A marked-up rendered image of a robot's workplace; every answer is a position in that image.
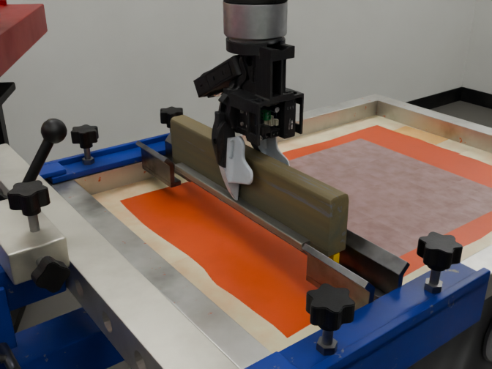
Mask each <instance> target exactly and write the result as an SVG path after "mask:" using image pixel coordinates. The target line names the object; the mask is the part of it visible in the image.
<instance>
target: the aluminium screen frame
mask: <svg viewBox="0 0 492 369"><path fill-rule="evenodd" d="M375 115H377V116H381V117H384V118H386V119H390V120H393V121H395V122H399V123H401V124H405V125H408V126H410V127H414V128H417V129H419V130H423V131H425V132H428V133H432V134H434V135H438V136H441V137H444V138H448V139H450V140H452V141H456V142H458V143H461V144H465V145H467V146H472V147H474V148H477V149H481V150H483V151H486V152H490V153H492V128H490V127H486V126H483V125H480V124H476V123H473V122H469V121H466V120H463V119H459V118H456V117H453V116H449V115H446V114H443V113H439V112H436V111H432V110H429V109H426V108H422V107H419V106H416V105H412V104H409V103H406V102H402V101H399V100H395V99H392V98H389V97H385V96H382V95H379V94H372V95H369V96H366V97H361V98H357V99H354V100H349V101H345V102H340V103H337V104H334V105H328V106H325V107H322V108H317V109H313V110H310V111H306V112H303V128H302V134H299V133H296V132H295V136H294V137H290V138H286V139H284V138H281V137H279V136H278V137H277V142H281V141H286V140H288V139H292V138H296V137H300V136H302V135H307V134H310V133H314V132H318V131H320V130H325V129H328V128H331V127H335V126H338V125H342V124H346V123H349V122H353V121H356V120H359V119H364V118H367V117H370V116H375ZM142 165H143V164H142V161H140V162H136V163H131V164H129V165H123V166H120V167H117V168H112V169H109V170H106V171H101V172H97V173H94V174H89V175H86V176H81V177H78V178H75V179H70V180H67V181H63V182H59V183H56V184H53V183H52V182H50V181H49V180H48V179H47V178H46V179H44V180H45V181H46V182H47V183H48V184H49V185H50V186H51V187H52V188H53V189H54V190H55V191H56V192H57V193H58V194H59V195H60V196H61V197H62V198H63V199H64V200H66V201H67V202H68V203H69V204H70V205H71V206H72V207H73V208H74V209H75V210H76V211H77V212H78V213H79V214H80V215H81V216H82V217H83V218H84V219H85V220H86V221H88V222H89V223H90V224H91V225H92V226H93V227H94V228H95V229H96V230H97V231H98V232H99V233H100V234H101V235H102V236H103V237H104V238H105V239H106V240H107V241H108V242H109V243H111V244H112V245H113V246H114V247H115V248H116V249H117V250H118V251H119V252H120V253H121V254H122V255H123V256H124V257H125V258H126V259H127V260H128V261H129V262H130V263H131V264H132V265H133V266H134V267H135V268H136V269H137V270H138V271H139V272H140V273H141V274H142V275H143V276H144V277H145V278H146V279H147V280H148V281H149V282H150V283H151V284H152V285H153V286H155V287H156V288H157V289H158V290H159V291H160V292H161V293H162V294H163V295H164V296H165V297H166V298H167V299H168V300H169V301H170V302H171V303H172V304H173V305H174V306H175V307H176V308H178V309H179V310H180V311H181V312H182V313H183V314H184V315H185V316H186V317H187V318H188V319H189V320H190V321H191V322H192V323H193V324H194V325H195V326H196V327H197V328H198V329H199V330H201V331H202V332H203V333H204V334H205V336H207V337H208V338H209V339H210V340H211V341H212V342H213V343H214V344H215V345H216V347H218V348H219V349H220V350H221V351H222V352H223V353H224V354H225V355H226V356H227V357H228V358H229V359H230V360H231V361H232V362H233V363H234V364H235V365H236V366H237V367H238V368H239V369H244V368H246V367H248V366H250V365H252V364H253V363H255V362H257V361H259V360H261V359H263V358H265V357H267V356H269V355H270V354H272V353H271V352H270V351H269V350H268V349H267V348H265V347H264V346H263V345H262V344H261V343H259V342H258V341H257V340H256V339H255V338H254V337H253V336H252V335H251V334H249V333H248V332H247V331H246V330H245V329H243V328H242V327H241V326H240V325H239V324H238V323H236V322H235V320H233V319H232V318H231V317H230V316H229V315H228V314H227V313H225V312H224V311H223V310H222V309H221V308H219V307H218V306H217V305H216V304H215V303H214V302H213V301H212V300H211V299H210V298H208V297H207V296H206V295H205V294H204V293H202V292H201V291H200V290H199V289H198V288H196V287H195V286H194V285H193V284H192V283H191V282H190V281H189V280H188V279H187V278H185V277H184V276H183V275H182V274H181V273H180V272H178V271H177V270H176V269H175V268H174V267H172V266H171V265H170V264H169V263H168V262H167V261H166V260H165V259H164V258H163V257H161V256H160V255H159V254H158V253H157V252H155V251H154V250H153V249H152V248H151V247H150V246H148V244H147V243H145V242H144V241H143V240H142V239H141V238H140V237H139V236H137V235H136V234H135V233H134V232H133V231H131V230H130V229H129V228H128V227H127V226H126V225H125V224H124V223H123V222H122V221H120V220H119V219H118V218H117V217H116V216H114V215H113V214H112V213H111V212H110V211H108V210H107V209H106V208H105V207H104V206H103V205H102V204H101V203H100V202H99V201H97V200H96V199H95V198H94V197H93V196H92V195H94V194H96V193H101V192H104V191H106V190H112V189H114V188H118V187H122V186H125V185H130V184H132V183H136V182H140V181H143V180H146V179H151V178H154V176H152V175H151V174H150V173H149V172H147V171H145V170H144V169H143V167H142ZM460 263H462V264H464V265H466V266H468V267H470V268H472V269H474V270H476V271H478V270H479V269H482V268H483V267H485V268H486V269H489V270H490V271H491V273H490V277H489V281H488V287H487V291H486V295H485V300H486V299H487V298H488V297H490V296H492V245H489V246H488V247H486V248H484V249H482V250H481V251H479V252H477V253H475V254H474V255H472V256H469V257H468V258H466V259H464V260H462V261H461V262H460Z"/></svg>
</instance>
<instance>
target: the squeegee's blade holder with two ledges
mask: <svg viewBox="0 0 492 369"><path fill-rule="evenodd" d="M175 170H176V171H178V172H179V173H180V174H182V175H183V176H186V177H187V178H188V179H190V180H191V181H193V182H195V183H196V184H197V185H199V186H201V187H202V188H204V189H205V190H207V191H209V192H210V193H212V194H213V195H215V196H217V197H218V198H219V199H221V200H223V201H225V202H226V203H227V204H229V205H231V206H232V207H233V208H235V209H237V210H238V211H240V212H241V213H243V214H244V215H246V216H248V217H249V218H251V219H252V220H254V221H256V222H257V223H259V224H260V225H262V226H263V227H265V228H267V229H268V230H270V231H271V232H272V233H274V234H276V235H278V236H279V237H280V238H282V239H284V240H286V241H287V242H288V243H290V244H291V245H293V246H295V247H296V248H298V249H299V250H303V249H302V247H303V246H304V244H307V245H310V240H309V239H307V238H305V237H303V236H302V235H300V234H298V233H297V232H296V231H294V230H292V229H290V228H289V227H287V226H286V225H283V224H282V223H281V222H279V221H277V220H276V219H274V218H273V217H270V216H269V215H268V214H266V213H264V212H262V211H261V210H260V209H257V208H256V207H254V206H253V205H251V204H249V203H248V202H246V201H244V200H243V199H241V198H240V197H239V200H238V201H236V200H234V199H233V198H232V196H231V194H230V193H229V191H228V190H227V189H225V188H223V187H221V186H220V185H218V184H217V183H215V182H213V181H212V180H210V179H208V178H206V177H205V176H203V175H202V174H200V173H199V172H197V171H195V170H193V169H192V168H190V167H189V166H187V165H185V164H184V163H177V164H175Z"/></svg>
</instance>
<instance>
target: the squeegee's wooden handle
mask: <svg viewBox="0 0 492 369"><path fill-rule="evenodd" d="M170 123H171V143H172V154H173V163H176V164H177V163H184V164H185V165H187V166H189V167H190V168H192V169H193V170H195V171H197V172H199V173H200V174H202V175H203V176H205V177H206V178H208V179H210V180H212V181H213V182H215V183H217V184H218V185H220V186H221V187H223V188H225V189H227V187H226V185H225V182H224V181H223V178H222V175H221V172H220V168H219V165H218V164H217V161H216V157H215V152H214V149H213V145H212V128H211V127H208V126H206V125H205V124H202V123H200V122H198V121H196V120H194V119H192V118H190V117H188V116H185V115H181V116H175V117H173V118H171V121H170ZM245 159H246V161H247V163H248V165H249V166H250V167H251V169H252V171H253V182H252V183H251V184H249V185H247V184H239V185H240V189H239V197H240V198H241V199H243V200H244V201H246V202H248V203H249V204H251V205H253V206H254V207H256V208H257V209H260V210H261V211H262V212H264V213H266V214H268V215H269V216H270V217H273V218H274V219H276V220H277V221H279V222H281V223H282V224H283V225H285V226H287V227H289V228H290V229H292V230H294V231H296V232H297V233H298V234H300V235H302V236H303V237H305V238H307V239H309V240H310V246H311V247H313V248H314V249H316V250H317V251H319V252H320V253H323V254H324V255H325V256H327V257H329V256H332V255H334V254H336V253H339V252H340V251H342V250H345V249H346V232H347V222H348V212H349V196H348V194H346V193H344V192H342V191H340V190H338V189H336V188H334V187H332V186H329V185H328V184H325V183H323V182H321V181H319V180H317V179H315V178H313V177H311V176H309V175H307V174H305V173H302V172H301V171H298V170H297V169H295V168H292V167H291V166H289V165H286V164H285V163H282V162H280V161H279V160H276V159H274V158H272V157H270V156H268V155H266V154H264V153H262V152H260V151H258V150H256V149H254V148H252V147H250V146H248V145H245ZM227 190H228V189H227Z"/></svg>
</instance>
